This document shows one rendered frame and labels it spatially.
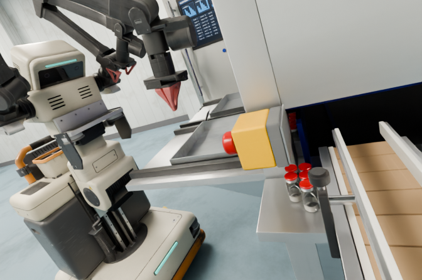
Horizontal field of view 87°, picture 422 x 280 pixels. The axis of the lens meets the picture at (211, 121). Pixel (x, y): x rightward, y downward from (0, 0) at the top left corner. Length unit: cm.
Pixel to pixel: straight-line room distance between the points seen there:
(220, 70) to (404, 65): 118
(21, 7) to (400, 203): 612
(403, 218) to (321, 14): 27
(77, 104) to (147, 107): 369
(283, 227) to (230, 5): 34
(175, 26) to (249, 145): 33
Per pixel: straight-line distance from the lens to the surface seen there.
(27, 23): 609
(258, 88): 40
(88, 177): 111
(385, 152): 42
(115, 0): 56
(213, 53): 148
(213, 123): 81
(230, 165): 53
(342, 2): 39
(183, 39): 55
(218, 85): 151
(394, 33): 40
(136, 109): 490
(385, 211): 33
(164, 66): 57
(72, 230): 141
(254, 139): 33
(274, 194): 43
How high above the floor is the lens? 115
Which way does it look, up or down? 17 degrees down
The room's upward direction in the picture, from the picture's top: 20 degrees counter-clockwise
